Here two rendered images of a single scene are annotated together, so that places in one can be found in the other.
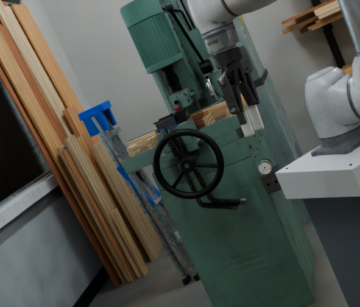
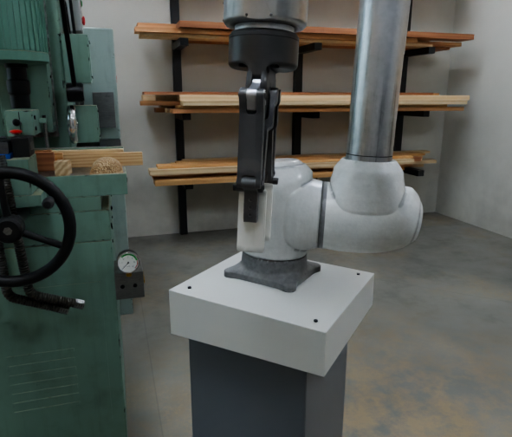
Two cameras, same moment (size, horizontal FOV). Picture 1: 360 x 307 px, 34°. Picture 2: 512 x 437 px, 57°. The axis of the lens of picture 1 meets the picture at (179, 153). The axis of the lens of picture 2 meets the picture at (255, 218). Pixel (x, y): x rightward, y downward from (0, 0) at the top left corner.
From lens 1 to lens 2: 1.13 m
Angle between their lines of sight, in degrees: 33
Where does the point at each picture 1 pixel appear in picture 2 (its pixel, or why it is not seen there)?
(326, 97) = (288, 202)
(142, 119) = not seen: outside the picture
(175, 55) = (39, 51)
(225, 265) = (13, 388)
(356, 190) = (314, 364)
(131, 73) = not seen: outside the picture
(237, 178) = (77, 265)
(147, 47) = not seen: outside the picture
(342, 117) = (299, 237)
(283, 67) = (125, 138)
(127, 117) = not seen: outside the picture
